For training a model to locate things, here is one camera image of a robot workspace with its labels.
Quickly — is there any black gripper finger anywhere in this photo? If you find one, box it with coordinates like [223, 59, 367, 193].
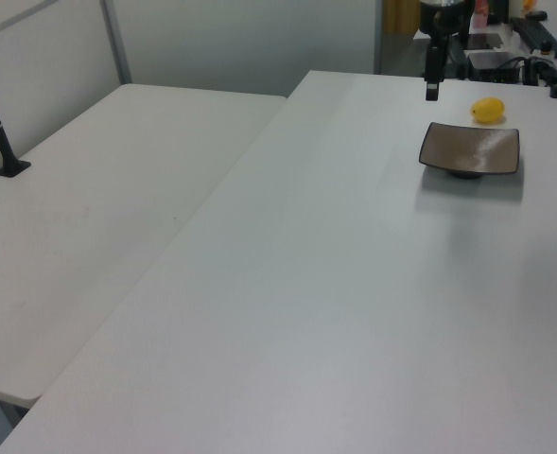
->
[424, 33, 449, 102]

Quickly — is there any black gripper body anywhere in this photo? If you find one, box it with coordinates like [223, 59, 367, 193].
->
[417, 0, 471, 38]

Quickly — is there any yellow lemon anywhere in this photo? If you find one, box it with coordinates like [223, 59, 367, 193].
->
[470, 96, 506, 125]

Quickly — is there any brown square ceramic plate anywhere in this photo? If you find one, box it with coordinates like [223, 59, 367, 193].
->
[418, 121, 521, 180]

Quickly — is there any yellow wooden panel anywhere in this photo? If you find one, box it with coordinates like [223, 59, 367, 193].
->
[382, 0, 421, 34]

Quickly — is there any black electronics box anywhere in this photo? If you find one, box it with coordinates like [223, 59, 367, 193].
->
[493, 56, 528, 85]

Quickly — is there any black keyboard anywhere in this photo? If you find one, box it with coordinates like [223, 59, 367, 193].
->
[509, 16, 557, 56]

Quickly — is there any grey partition edge post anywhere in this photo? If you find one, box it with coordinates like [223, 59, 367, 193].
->
[371, 0, 385, 75]

